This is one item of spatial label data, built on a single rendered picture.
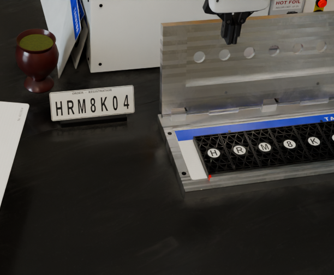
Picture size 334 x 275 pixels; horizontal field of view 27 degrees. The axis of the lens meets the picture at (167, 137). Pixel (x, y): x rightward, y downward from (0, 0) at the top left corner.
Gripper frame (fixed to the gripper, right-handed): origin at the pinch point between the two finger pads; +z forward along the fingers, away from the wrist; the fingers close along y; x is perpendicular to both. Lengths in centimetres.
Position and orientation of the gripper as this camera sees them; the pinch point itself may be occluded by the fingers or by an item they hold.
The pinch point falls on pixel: (230, 30)
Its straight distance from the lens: 116.9
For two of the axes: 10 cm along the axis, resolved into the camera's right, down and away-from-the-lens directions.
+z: -0.8, 7.3, 6.8
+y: 9.7, -1.1, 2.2
